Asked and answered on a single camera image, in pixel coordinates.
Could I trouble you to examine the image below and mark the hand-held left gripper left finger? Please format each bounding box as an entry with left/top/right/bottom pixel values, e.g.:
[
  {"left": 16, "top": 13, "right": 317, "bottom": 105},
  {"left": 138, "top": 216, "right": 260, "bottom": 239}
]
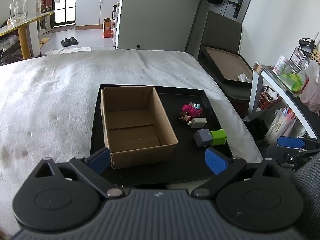
[{"left": 34, "top": 147, "right": 125, "bottom": 200}]

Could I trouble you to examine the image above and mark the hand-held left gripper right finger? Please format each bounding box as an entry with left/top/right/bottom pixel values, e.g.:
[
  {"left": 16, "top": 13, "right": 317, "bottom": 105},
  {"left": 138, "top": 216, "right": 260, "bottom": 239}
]
[{"left": 192, "top": 147, "right": 286, "bottom": 200}]

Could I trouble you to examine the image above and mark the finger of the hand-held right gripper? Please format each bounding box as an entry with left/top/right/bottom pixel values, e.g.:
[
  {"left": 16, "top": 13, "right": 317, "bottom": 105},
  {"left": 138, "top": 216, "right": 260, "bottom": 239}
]
[{"left": 277, "top": 136, "right": 306, "bottom": 150}]

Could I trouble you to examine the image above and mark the green plastic block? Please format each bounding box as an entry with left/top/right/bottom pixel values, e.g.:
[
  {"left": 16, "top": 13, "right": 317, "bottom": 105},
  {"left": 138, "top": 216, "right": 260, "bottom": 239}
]
[{"left": 209, "top": 129, "right": 227, "bottom": 146}]

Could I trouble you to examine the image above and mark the black tray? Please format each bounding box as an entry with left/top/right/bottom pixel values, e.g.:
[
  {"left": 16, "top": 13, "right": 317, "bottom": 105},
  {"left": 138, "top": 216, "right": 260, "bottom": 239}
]
[{"left": 89, "top": 84, "right": 233, "bottom": 187}]

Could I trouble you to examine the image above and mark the grey plastic block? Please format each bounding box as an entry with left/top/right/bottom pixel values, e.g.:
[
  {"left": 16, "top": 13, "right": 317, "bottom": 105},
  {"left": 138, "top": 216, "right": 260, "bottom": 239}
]
[{"left": 193, "top": 129, "right": 213, "bottom": 148}]

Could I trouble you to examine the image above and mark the white charger plug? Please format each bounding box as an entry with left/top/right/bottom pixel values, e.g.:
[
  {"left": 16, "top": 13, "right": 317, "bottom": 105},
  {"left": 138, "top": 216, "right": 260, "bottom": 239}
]
[{"left": 187, "top": 117, "right": 207, "bottom": 129}]

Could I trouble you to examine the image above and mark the brown cardboard box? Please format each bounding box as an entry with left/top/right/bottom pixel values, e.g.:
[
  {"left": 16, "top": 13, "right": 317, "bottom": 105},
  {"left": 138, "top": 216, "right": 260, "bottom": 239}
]
[{"left": 100, "top": 86, "right": 179, "bottom": 170}]

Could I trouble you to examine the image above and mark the small brown-haired figurine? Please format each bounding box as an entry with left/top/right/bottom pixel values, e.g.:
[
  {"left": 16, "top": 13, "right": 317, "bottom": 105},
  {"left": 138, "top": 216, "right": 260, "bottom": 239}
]
[{"left": 178, "top": 112, "right": 193, "bottom": 123}]

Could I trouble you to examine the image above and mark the printed shopping bag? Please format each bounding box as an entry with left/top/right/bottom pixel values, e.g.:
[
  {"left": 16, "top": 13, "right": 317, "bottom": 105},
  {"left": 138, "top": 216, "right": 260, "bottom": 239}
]
[{"left": 264, "top": 107, "right": 297, "bottom": 145}]

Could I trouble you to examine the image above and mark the person's grey trouser leg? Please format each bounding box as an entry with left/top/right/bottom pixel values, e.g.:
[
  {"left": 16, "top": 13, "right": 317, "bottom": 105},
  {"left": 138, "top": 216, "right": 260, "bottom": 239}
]
[{"left": 289, "top": 152, "right": 320, "bottom": 240}]

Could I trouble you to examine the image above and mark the red basket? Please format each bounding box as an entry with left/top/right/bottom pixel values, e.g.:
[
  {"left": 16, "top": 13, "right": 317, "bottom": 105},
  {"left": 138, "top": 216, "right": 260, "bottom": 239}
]
[{"left": 258, "top": 86, "right": 282, "bottom": 110}]

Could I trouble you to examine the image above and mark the pink toy figure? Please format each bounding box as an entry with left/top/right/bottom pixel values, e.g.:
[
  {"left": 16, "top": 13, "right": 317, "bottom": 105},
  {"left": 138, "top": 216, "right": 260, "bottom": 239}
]
[{"left": 182, "top": 102, "right": 203, "bottom": 118}]

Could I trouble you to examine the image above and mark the white side table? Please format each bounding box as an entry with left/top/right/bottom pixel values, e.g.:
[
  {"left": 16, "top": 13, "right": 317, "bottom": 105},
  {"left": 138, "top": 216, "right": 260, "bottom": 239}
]
[{"left": 248, "top": 64, "right": 320, "bottom": 139}]

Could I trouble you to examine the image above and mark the white plastic bag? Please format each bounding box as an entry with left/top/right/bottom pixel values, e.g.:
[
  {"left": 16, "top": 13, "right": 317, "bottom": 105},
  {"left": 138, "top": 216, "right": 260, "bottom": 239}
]
[{"left": 298, "top": 60, "right": 320, "bottom": 113}]

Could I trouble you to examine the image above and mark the green packet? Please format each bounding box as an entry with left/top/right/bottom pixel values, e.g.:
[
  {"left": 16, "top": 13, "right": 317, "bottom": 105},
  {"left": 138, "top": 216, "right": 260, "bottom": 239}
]
[{"left": 280, "top": 72, "right": 303, "bottom": 92}]

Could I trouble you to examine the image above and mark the white blanket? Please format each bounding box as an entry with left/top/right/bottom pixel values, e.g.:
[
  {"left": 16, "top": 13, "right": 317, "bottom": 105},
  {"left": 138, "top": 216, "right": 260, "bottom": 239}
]
[{"left": 0, "top": 49, "right": 263, "bottom": 230}]

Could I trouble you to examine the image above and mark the white round jar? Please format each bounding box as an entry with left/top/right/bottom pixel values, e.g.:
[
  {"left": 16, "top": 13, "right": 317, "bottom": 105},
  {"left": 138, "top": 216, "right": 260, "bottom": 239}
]
[{"left": 272, "top": 55, "right": 288, "bottom": 76}]

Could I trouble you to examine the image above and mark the small clear drawer organiser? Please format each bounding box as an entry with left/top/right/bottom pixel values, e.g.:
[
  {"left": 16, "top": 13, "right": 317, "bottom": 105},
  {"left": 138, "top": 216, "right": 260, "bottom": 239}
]
[{"left": 289, "top": 47, "right": 312, "bottom": 73}]

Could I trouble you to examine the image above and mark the large black tray box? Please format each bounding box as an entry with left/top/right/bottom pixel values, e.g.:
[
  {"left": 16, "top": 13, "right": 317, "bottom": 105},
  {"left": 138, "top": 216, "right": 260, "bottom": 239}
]
[{"left": 201, "top": 44, "right": 254, "bottom": 83}]

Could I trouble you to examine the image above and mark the white floor towel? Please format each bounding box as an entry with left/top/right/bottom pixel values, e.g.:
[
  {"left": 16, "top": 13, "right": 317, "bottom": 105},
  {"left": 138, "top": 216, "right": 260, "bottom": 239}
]
[{"left": 45, "top": 47, "right": 92, "bottom": 56}]

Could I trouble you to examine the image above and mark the pair of black slippers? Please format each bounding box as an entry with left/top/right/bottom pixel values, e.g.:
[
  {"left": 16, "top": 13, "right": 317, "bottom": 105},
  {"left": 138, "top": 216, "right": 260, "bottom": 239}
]
[{"left": 61, "top": 37, "right": 78, "bottom": 47}]

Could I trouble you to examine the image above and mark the orange cardboard box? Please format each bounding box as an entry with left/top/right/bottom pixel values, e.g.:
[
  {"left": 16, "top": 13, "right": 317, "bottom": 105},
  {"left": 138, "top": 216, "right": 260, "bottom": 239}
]
[{"left": 102, "top": 18, "right": 113, "bottom": 38}]

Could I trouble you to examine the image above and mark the brown door mat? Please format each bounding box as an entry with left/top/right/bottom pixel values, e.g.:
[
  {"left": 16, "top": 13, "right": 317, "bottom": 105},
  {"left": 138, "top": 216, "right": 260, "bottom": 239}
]
[{"left": 46, "top": 24, "right": 76, "bottom": 33}]

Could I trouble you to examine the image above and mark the yellow round table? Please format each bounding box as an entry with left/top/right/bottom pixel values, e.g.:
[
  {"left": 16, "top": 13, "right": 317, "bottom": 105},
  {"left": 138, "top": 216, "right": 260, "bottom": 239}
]
[{"left": 0, "top": 10, "right": 55, "bottom": 61}]

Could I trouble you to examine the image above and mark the white kitchen cabinet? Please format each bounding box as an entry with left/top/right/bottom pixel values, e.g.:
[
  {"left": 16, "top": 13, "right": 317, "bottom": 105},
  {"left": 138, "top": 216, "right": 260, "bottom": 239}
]
[{"left": 75, "top": 0, "right": 122, "bottom": 31}]

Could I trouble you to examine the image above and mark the black framed glass door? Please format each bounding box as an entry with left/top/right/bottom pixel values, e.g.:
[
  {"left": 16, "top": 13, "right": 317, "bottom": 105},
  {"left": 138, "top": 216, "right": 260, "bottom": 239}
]
[{"left": 51, "top": 0, "right": 77, "bottom": 27}]

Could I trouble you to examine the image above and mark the red box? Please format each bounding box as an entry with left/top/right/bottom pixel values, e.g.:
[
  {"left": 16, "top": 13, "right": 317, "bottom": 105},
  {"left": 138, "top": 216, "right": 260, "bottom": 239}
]
[{"left": 39, "top": 0, "right": 53, "bottom": 13}]

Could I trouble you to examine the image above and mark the clear glass jar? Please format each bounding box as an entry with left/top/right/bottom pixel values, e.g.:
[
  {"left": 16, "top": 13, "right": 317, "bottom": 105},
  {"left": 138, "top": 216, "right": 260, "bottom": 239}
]
[{"left": 9, "top": 0, "right": 27, "bottom": 27}]

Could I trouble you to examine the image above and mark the white device with cable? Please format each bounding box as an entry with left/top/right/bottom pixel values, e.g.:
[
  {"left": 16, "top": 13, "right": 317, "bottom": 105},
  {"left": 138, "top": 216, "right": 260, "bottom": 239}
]
[{"left": 0, "top": 35, "right": 20, "bottom": 53}]

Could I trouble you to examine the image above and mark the black door lock handle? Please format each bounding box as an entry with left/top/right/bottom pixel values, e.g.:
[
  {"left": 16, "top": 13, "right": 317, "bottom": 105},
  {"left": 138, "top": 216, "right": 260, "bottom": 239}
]
[{"left": 228, "top": 0, "right": 243, "bottom": 18}]

